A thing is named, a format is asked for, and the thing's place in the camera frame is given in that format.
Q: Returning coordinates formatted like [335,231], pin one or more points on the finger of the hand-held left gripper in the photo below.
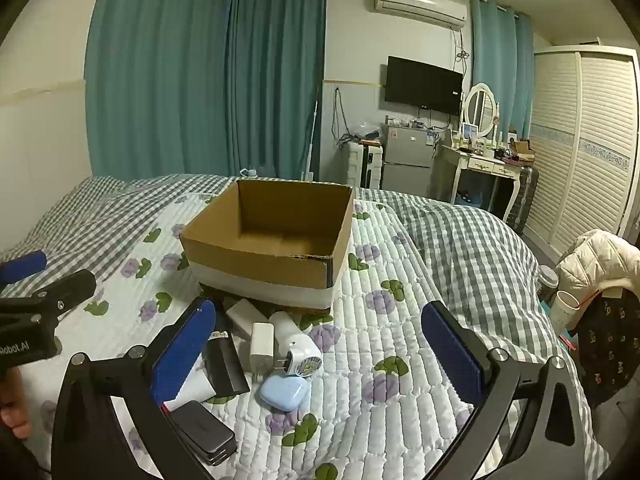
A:
[22,265]
[65,291]

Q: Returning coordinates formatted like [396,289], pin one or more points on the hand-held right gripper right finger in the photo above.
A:
[454,355]

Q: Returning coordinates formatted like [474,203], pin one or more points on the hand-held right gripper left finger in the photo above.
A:
[184,352]

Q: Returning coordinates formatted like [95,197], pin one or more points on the black rectangular box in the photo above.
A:
[226,366]

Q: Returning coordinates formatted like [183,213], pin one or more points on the long white power adapter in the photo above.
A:
[242,317]

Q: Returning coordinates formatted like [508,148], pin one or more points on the white charger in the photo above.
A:
[262,347]

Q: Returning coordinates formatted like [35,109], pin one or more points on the dark grey power bank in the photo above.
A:
[202,432]

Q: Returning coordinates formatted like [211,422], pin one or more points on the light blue earbud case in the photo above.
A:
[282,394]

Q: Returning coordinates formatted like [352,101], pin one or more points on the round white plug adapter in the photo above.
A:
[295,342]

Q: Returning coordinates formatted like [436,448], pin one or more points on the person's left hand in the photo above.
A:
[14,407]

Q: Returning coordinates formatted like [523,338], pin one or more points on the white paper card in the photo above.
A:
[194,387]

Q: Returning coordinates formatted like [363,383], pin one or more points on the white floral quilted blanket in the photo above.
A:
[370,360]

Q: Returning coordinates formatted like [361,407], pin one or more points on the white cup with straw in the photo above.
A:
[565,310]

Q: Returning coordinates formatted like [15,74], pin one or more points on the clear jar with lid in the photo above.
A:
[547,280]

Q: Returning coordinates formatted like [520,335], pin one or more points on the dark printed garment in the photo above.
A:
[612,345]

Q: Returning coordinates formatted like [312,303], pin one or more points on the cream puffer jacket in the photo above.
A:
[597,260]

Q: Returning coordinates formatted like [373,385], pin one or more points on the silver suitcase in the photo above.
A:
[526,195]

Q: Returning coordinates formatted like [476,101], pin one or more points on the white dressing table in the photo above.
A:
[480,164]

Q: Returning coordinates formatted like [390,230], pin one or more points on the silver refrigerator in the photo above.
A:
[407,160]

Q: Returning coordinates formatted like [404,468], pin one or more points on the white suitcase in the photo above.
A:
[353,164]

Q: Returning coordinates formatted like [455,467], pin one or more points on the small brown cardboard box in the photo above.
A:
[521,149]

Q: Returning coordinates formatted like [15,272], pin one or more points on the wide teal curtain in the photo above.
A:
[160,70]

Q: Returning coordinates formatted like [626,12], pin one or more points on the white louvered wardrobe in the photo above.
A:
[585,150]

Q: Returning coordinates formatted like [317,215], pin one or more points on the white oval vanity mirror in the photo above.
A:
[481,109]

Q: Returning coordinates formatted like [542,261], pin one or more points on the white pole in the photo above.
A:
[312,140]

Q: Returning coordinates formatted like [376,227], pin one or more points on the narrow teal curtain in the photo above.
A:
[502,70]

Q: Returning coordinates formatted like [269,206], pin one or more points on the white air conditioner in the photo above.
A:
[422,5]

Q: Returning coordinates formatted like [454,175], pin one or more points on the small photo frame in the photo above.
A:
[468,131]

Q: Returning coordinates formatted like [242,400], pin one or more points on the black wall television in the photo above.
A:
[422,85]

